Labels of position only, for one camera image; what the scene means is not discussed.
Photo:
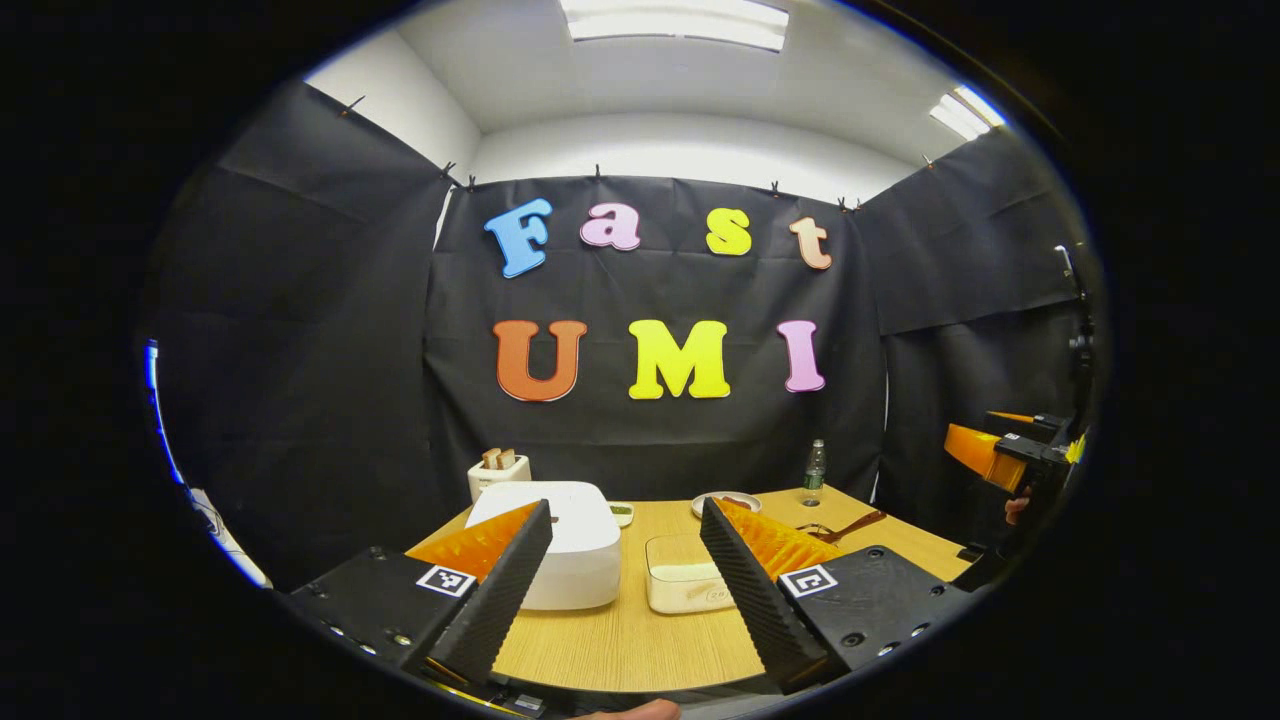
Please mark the white round plate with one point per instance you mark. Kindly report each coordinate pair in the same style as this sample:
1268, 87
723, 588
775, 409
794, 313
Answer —
700, 505

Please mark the white toaster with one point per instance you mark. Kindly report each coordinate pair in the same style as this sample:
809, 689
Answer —
495, 480

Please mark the brown meat piece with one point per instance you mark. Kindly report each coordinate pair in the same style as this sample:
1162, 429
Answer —
738, 500

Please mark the white object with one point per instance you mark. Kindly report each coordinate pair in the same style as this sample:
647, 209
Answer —
230, 545

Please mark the small divided condiment dish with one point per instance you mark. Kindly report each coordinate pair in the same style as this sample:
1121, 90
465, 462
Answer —
621, 513

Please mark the clear box of rice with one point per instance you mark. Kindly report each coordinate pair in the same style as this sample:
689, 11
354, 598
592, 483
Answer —
680, 590

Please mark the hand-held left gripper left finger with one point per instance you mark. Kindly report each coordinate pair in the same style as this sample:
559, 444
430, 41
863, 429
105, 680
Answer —
500, 600

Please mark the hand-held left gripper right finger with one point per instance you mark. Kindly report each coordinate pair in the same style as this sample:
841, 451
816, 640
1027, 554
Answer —
755, 600

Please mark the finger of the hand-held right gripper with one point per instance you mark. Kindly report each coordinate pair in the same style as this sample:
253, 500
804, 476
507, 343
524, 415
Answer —
985, 455
1010, 417

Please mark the white rice cooker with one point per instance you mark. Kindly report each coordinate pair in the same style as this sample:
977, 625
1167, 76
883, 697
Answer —
580, 570

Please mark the green label plastic bottle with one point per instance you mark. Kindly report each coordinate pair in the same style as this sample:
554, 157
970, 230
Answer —
814, 480

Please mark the narrow ceiling light panel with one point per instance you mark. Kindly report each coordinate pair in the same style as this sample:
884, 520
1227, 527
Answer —
965, 112

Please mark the brown wooden spoon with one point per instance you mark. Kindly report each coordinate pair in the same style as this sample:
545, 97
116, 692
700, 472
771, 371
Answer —
860, 525

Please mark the large ceiling light panel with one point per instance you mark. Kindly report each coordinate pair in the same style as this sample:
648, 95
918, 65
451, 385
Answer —
675, 22

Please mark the black backdrop cloth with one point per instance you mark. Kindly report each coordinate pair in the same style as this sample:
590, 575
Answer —
300, 350

